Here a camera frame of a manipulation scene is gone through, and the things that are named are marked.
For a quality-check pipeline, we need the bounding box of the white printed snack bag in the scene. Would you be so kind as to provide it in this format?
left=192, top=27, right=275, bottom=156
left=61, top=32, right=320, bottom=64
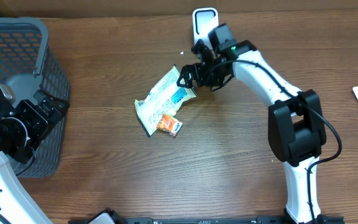
left=134, top=65, right=197, bottom=137

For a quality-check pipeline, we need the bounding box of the orange Kleenex tissue pack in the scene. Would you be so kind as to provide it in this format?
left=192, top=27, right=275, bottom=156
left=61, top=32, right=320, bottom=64
left=157, top=114, right=183, bottom=137

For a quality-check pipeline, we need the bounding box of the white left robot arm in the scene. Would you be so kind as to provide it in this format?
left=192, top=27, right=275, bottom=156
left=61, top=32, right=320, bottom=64
left=0, top=88, right=70, bottom=223

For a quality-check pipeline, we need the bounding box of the white barcode scanner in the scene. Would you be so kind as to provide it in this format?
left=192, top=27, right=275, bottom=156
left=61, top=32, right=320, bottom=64
left=192, top=7, right=219, bottom=50

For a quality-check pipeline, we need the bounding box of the dark grey plastic basket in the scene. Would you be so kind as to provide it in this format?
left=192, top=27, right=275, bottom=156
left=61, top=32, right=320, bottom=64
left=0, top=17, right=70, bottom=178

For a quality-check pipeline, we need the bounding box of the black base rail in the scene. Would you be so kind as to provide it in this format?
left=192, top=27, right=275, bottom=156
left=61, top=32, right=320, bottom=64
left=68, top=215, right=345, bottom=224

